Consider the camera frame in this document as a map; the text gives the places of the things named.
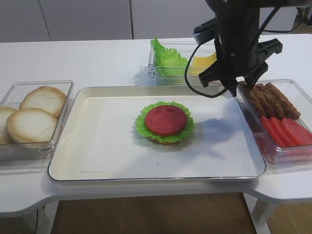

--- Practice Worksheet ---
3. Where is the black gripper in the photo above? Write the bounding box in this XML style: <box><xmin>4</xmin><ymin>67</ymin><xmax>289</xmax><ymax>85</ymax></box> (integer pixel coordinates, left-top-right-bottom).
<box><xmin>199</xmin><ymin>23</ymin><xmax>283</xmax><ymax>97</ymax></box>

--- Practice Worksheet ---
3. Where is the brown meat patty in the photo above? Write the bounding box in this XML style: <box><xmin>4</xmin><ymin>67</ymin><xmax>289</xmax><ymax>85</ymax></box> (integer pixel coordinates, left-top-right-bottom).
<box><xmin>256</xmin><ymin>84</ymin><xmax>287</xmax><ymax>119</ymax></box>
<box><xmin>252</xmin><ymin>87</ymin><xmax>275</xmax><ymax>118</ymax></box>
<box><xmin>265</xmin><ymin>82</ymin><xmax>301</xmax><ymax>120</ymax></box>
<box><xmin>239</xmin><ymin>81</ymin><xmax>266</xmax><ymax>117</ymax></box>

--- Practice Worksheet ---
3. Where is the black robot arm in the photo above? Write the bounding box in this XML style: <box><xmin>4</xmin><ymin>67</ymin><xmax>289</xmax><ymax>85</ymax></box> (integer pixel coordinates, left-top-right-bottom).
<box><xmin>194</xmin><ymin>0</ymin><xmax>312</xmax><ymax>98</ymax></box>

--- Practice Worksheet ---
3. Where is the flat yellow cheese slice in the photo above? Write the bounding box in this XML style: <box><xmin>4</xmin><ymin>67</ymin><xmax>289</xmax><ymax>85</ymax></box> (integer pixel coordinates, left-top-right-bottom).
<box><xmin>191</xmin><ymin>53</ymin><xmax>217</xmax><ymax>75</ymax></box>

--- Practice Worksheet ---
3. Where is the clear plastic lettuce cheese container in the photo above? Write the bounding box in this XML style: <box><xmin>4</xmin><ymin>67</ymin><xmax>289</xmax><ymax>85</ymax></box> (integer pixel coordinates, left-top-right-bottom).
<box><xmin>148</xmin><ymin>39</ymin><xmax>215</xmax><ymax>85</ymax></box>

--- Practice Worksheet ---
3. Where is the green lettuce in container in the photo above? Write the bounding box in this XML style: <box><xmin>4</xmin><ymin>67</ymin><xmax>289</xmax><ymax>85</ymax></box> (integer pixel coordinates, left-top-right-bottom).
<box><xmin>151</xmin><ymin>39</ymin><xmax>188</xmax><ymax>76</ymax></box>

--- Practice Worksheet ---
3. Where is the green lettuce leaf on burger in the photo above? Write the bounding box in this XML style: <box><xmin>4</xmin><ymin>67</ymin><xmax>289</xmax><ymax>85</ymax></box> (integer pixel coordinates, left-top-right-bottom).
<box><xmin>135</xmin><ymin>101</ymin><xmax>195</xmax><ymax>142</ymax></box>

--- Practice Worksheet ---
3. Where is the clear plastic patty tomato container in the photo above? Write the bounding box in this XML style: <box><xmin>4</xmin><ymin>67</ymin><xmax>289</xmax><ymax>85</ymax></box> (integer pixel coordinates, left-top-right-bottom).
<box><xmin>237</xmin><ymin>79</ymin><xmax>312</xmax><ymax>164</ymax></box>

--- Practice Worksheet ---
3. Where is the left red tomato slice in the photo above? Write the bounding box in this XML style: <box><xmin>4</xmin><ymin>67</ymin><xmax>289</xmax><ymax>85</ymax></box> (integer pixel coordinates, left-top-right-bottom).
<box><xmin>260</xmin><ymin>116</ymin><xmax>286</xmax><ymax>147</ymax></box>

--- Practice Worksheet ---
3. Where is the middle red tomato slice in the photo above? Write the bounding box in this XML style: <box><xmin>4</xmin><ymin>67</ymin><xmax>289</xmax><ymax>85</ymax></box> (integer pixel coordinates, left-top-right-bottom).
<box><xmin>269</xmin><ymin>117</ymin><xmax>295</xmax><ymax>147</ymax></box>

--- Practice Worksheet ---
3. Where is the white paper liner sheet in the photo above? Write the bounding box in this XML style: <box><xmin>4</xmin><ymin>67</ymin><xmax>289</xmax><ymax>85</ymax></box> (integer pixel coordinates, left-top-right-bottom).
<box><xmin>82</xmin><ymin>96</ymin><xmax>266</xmax><ymax>178</ymax></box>

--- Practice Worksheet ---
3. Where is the right red tomato slice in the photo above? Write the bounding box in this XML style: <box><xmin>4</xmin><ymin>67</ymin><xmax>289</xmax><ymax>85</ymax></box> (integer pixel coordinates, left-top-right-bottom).
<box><xmin>281</xmin><ymin>118</ymin><xmax>312</xmax><ymax>146</ymax></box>

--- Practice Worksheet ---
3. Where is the red tomato slice on burger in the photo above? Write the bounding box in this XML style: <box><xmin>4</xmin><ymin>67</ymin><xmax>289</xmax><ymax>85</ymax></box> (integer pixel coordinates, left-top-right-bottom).
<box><xmin>144</xmin><ymin>105</ymin><xmax>187</xmax><ymax>136</ymax></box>

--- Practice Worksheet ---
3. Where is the bottom bun on tray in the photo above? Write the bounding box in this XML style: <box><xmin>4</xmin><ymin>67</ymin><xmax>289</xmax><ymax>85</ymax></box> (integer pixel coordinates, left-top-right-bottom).
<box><xmin>149</xmin><ymin>138</ymin><xmax>180</xmax><ymax>145</ymax></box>

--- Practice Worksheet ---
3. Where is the white metal serving tray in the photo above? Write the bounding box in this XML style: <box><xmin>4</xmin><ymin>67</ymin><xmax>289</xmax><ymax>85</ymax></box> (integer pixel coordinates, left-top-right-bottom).
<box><xmin>48</xmin><ymin>86</ymin><xmax>267</xmax><ymax>182</ymax></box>

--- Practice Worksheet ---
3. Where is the back bun half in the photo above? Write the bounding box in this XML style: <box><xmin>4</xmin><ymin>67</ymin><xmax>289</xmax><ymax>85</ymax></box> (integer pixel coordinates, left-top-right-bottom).
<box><xmin>19</xmin><ymin>86</ymin><xmax>66</xmax><ymax>118</ymax></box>

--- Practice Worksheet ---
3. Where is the bun half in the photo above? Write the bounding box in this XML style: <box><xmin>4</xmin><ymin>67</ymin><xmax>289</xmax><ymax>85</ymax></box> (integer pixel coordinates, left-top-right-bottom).
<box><xmin>19</xmin><ymin>86</ymin><xmax>66</xmax><ymax>118</ymax></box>
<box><xmin>6</xmin><ymin>108</ymin><xmax>58</xmax><ymax>143</ymax></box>
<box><xmin>0</xmin><ymin>106</ymin><xmax>17</xmax><ymax>144</ymax></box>

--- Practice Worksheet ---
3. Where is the front bun half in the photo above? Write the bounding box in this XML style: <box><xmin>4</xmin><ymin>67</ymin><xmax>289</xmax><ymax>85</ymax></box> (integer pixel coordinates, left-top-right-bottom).
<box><xmin>6</xmin><ymin>108</ymin><xmax>58</xmax><ymax>143</ymax></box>

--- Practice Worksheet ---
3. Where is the clear plastic bun container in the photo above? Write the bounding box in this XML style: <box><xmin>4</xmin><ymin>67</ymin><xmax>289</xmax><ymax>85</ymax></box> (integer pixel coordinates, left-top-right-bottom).
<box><xmin>0</xmin><ymin>80</ymin><xmax>74</xmax><ymax>161</ymax></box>

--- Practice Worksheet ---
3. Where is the left bun half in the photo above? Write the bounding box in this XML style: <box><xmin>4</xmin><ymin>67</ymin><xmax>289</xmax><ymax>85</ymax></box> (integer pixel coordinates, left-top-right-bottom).
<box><xmin>0</xmin><ymin>106</ymin><xmax>17</xmax><ymax>144</ymax></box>

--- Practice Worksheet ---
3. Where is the black cable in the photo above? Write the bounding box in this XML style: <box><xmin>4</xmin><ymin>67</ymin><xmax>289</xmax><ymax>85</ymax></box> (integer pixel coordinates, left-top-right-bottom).
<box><xmin>184</xmin><ymin>6</ymin><xmax>303</xmax><ymax>98</ymax></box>

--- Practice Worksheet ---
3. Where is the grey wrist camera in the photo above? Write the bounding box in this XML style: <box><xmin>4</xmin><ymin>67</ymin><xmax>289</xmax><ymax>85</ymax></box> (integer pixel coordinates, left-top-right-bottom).
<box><xmin>193</xmin><ymin>18</ymin><xmax>217</xmax><ymax>45</ymax></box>

